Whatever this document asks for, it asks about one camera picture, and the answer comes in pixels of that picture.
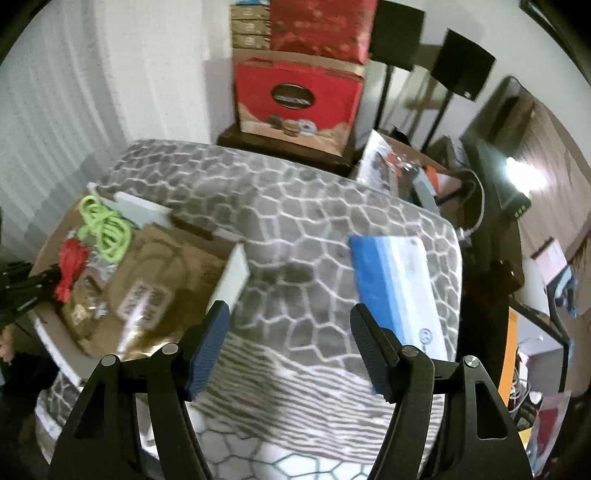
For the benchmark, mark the red patterned gift box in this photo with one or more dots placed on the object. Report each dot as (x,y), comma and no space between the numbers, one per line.
(323,27)

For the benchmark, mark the small black device green lights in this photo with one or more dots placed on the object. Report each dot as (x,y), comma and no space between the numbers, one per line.
(518,205)

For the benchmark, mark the grey patterned blanket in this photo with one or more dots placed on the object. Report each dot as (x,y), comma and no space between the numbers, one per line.
(300,207)

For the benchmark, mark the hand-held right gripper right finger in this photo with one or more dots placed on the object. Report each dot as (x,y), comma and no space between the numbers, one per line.
(371,355)

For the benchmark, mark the white cardboard box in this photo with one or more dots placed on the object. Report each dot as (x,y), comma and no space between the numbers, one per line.
(231,277)

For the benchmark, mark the black speaker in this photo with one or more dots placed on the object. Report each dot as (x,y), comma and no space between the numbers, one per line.
(464,64)
(397,32)

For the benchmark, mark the gold flat box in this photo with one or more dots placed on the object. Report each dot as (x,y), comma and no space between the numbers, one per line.
(250,26)
(250,12)
(250,41)

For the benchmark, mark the orange board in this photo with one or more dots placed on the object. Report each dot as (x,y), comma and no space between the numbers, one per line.
(508,355)

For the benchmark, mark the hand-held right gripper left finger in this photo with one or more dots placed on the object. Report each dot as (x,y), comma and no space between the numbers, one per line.
(210,355)

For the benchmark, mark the dark wooden cabinet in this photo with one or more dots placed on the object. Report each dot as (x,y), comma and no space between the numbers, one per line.
(286,152)

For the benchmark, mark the white printed box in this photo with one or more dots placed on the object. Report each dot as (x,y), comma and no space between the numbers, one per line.
(376,159)

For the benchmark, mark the flat screen television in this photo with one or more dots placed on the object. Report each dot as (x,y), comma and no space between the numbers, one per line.
(496,138)

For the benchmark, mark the black speaker stand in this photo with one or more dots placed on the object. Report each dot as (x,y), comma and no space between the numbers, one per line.
(384,99)
(437,120)

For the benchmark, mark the white sheer curtain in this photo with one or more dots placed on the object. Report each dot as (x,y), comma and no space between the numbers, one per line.
(41,138)

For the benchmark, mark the clear snack packet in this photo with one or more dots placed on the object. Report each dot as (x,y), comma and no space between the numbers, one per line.
(87,300)

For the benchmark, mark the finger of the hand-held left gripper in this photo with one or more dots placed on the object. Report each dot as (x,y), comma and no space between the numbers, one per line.
(32,273)
(21,303)

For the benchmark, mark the light blue box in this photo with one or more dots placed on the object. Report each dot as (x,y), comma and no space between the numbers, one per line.
(425,191)

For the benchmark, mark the brown kraft pouch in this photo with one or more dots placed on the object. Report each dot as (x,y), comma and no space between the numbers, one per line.
(180,272)

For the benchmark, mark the pink box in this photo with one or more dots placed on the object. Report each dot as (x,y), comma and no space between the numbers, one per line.
(549,258)

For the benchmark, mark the blue and white box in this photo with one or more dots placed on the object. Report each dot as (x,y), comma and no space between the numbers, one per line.
(392,281)

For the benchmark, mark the red paper sheet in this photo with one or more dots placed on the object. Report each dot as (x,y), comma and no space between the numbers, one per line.
(549,429)

